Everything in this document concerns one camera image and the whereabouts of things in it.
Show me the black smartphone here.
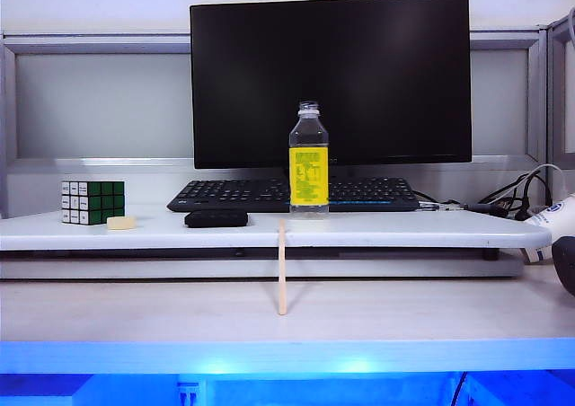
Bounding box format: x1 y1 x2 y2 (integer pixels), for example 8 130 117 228
183 209 250 229

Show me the rubik's cube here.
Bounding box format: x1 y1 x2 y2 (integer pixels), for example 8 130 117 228
61 180 126 226

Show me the thin keyboard cable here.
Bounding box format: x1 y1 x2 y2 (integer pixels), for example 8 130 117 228
412 190 500 213

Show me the white desk riser platform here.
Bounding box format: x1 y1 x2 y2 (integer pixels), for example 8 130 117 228
0 206 553 281

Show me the wide grey office partition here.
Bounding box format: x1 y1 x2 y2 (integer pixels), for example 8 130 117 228
0 29 550 218

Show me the black computer monitor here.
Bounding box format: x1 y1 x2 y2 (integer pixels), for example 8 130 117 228
189 0 473 181

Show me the black cable bundle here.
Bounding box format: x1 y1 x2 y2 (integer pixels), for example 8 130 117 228
476 170 553 221

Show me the black rounded object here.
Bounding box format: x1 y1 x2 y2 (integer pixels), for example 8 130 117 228
552 237 575 299

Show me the light wooden stick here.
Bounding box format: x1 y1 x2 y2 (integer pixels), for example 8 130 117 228
277 218 288 316

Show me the narrow grey partition frame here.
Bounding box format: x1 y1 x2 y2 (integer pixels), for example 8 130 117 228
546 13 575 170

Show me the black computer keyboard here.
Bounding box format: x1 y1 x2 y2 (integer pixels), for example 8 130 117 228
166 177 421 214

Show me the clear bottle yellow label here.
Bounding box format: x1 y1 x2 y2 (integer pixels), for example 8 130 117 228
287 101 331 221

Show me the cream eraser block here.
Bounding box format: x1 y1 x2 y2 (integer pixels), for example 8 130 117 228
106 216 137 232

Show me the white cable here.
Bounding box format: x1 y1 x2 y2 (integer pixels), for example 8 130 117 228
529 163 570 205

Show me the dark hanging cable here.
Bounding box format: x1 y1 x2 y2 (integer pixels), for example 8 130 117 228
452 372 468 406

